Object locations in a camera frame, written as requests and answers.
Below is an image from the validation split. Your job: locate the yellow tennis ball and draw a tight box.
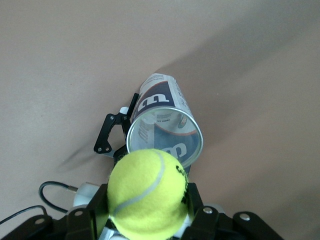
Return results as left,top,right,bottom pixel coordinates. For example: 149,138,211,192
106,148,190,238

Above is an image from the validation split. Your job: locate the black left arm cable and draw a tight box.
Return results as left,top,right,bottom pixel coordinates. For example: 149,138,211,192
38,181,81,214

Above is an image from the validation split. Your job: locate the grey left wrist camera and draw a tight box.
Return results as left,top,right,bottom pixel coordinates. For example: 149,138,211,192
73,182,101,209

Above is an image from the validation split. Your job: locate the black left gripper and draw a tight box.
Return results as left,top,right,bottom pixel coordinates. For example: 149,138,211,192
93,92,140,166

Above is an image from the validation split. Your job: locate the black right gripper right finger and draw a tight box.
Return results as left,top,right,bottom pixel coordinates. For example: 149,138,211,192
182,182,283,240

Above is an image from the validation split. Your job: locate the clear blue-white tennis ball can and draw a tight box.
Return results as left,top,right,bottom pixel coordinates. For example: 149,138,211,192
126,72,204,168

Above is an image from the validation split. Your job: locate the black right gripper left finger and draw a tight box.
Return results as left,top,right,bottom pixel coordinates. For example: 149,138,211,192
0,183,111,240

